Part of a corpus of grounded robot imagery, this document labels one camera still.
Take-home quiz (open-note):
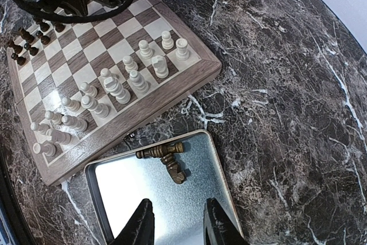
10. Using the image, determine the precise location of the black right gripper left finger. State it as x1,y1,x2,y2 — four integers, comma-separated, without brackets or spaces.
110,199,155,245

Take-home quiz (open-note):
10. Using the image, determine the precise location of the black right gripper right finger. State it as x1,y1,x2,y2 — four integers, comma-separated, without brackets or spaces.
203,198,248,245

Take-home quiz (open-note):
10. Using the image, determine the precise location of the dark chess piece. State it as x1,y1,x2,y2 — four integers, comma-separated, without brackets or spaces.
7,40,23,54
33,17,50,32
18,28,35,44

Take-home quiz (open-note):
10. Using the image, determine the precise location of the dark chess pawn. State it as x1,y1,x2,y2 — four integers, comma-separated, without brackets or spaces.
36,30,50,45
52,22,65,33

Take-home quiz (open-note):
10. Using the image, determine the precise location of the metal tray with wooden rim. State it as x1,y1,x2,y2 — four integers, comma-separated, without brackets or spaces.
84,130,241,244

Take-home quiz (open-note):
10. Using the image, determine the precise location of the dark chess pawn corner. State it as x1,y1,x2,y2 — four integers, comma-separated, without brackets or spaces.
24,42,39,56

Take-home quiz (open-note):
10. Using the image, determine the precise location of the brown chess knight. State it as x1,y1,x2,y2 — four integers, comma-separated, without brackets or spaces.
161,153,186,184

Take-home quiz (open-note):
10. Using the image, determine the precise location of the dark chess piece corner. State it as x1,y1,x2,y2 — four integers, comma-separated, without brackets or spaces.
11,52,26,66

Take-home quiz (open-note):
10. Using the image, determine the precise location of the brown chess bishop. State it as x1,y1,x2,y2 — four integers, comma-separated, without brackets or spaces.
135,142,184,159

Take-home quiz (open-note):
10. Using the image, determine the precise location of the wooden chess board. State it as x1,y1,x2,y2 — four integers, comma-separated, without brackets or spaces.
7,0,222,185

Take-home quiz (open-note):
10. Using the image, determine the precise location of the white chess king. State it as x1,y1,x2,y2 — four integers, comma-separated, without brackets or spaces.
103,76,131,104

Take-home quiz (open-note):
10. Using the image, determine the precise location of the white chess queen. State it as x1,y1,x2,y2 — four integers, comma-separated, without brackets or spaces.
81,95,110,118

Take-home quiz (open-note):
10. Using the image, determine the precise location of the white chess rook near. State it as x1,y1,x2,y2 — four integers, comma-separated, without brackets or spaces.
33,142,56,157

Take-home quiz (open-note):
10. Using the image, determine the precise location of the white chess rook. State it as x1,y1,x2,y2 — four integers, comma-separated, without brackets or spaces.
33,142,56,157
175,38,189,61

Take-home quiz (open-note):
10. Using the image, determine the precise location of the white chess rook far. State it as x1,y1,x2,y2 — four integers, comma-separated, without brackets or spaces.
175,38,189,61

